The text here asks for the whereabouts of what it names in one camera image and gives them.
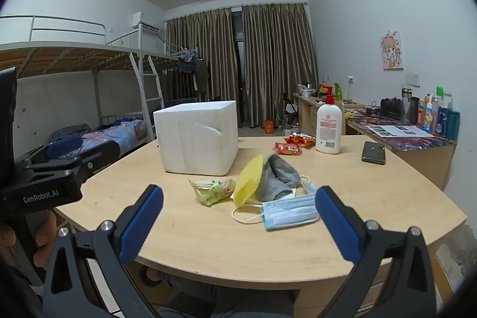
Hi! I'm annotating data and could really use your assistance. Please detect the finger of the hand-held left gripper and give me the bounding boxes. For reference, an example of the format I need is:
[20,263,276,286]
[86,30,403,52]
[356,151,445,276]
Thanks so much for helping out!
[15,135,83,166]
[24,140,120,178]

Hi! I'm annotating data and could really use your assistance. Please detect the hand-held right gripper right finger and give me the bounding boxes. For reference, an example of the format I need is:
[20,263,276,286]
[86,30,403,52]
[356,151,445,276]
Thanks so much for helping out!
[315,186,437,318]

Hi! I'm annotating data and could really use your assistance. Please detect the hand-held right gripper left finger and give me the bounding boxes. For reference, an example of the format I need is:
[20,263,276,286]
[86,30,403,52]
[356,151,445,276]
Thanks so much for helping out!
[43,184,165,318]

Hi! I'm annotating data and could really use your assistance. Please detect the blue face mask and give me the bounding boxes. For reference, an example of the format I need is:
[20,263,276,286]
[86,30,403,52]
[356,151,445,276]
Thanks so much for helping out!
[232,176,321,231]

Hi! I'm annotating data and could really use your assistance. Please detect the green snack packet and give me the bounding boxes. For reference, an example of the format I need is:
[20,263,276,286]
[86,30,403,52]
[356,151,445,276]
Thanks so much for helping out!
[189,178,237,207]

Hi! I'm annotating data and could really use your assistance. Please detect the grey sock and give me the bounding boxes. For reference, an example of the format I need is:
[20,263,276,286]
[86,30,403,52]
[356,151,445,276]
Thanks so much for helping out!
[255,154,301,202]

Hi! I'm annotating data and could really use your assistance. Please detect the yellow mesh sponge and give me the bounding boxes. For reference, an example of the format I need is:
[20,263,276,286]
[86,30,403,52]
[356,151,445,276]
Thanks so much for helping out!
[233,153,265,207]

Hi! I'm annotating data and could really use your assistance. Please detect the white foam box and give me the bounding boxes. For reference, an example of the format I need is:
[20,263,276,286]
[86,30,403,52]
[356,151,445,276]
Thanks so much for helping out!
[154,100,239,176]

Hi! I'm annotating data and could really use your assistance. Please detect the person's left hand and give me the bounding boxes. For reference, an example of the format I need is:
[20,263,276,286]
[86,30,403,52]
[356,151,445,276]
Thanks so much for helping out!
[0,210,57,279]

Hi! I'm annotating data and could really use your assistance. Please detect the dark grey clothing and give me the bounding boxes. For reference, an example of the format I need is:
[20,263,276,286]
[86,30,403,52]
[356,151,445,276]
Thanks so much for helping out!
[50,123,92,144]

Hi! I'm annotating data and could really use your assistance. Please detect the blue orange patterned quilt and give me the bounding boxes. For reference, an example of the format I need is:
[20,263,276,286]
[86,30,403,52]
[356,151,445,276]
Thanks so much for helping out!
[80,119,148,155]

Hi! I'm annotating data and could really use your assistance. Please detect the black smartphone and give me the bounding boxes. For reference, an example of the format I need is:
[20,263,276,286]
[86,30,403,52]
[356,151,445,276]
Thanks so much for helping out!
[361,141,387,165]

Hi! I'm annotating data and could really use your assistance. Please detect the white metal bunk bed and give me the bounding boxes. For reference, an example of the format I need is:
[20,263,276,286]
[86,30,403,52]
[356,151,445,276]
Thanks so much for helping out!
[0,15,165,170]
[158,40,200,108]

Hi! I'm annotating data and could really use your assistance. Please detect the white lotion pump bottle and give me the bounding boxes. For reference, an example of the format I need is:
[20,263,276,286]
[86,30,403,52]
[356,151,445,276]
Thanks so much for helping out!
[315,93,343,155]

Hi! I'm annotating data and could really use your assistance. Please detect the light wooden desk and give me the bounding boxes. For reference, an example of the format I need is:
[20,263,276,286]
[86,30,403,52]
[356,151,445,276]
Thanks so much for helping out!
[346,108,458,192]

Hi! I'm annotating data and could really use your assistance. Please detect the printed desk mat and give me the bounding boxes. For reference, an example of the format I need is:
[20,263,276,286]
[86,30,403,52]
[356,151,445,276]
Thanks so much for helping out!
[346,109,457,152]

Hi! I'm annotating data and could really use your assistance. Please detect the printed paper sheet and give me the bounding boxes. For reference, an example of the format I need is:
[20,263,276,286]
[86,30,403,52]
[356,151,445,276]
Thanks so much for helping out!
[365,124,435,138]

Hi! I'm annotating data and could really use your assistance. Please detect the wooden desk with drawers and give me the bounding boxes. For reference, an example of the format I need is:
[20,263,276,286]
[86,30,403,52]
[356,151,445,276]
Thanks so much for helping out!
[293,92,366,136]

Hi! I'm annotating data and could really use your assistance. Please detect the hanging dark clothes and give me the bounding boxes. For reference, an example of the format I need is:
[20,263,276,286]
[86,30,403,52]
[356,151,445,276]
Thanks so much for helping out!
[177,57,208,94]

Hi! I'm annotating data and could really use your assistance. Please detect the steel thermos bottle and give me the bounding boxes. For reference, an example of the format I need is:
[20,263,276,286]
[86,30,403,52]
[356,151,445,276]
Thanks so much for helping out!
[401,88,420,125]

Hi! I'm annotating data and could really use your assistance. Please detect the white air conditioner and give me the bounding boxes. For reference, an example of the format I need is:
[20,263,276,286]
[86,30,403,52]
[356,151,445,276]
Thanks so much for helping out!
[132,12,161,32]

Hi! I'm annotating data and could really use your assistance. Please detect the row of toiletry bottles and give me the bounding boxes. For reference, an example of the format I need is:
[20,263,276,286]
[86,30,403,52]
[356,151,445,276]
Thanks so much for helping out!
[417,86,461,140]

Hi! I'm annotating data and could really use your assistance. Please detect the brown curtain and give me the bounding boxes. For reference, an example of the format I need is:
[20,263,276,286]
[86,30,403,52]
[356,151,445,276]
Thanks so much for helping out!
[241,2,320,128]
[165,7,239,104]

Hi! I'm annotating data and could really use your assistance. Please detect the pink cartoon wall poster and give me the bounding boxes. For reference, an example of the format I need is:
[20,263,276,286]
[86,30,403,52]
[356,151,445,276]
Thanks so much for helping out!
[380,30,404,70]

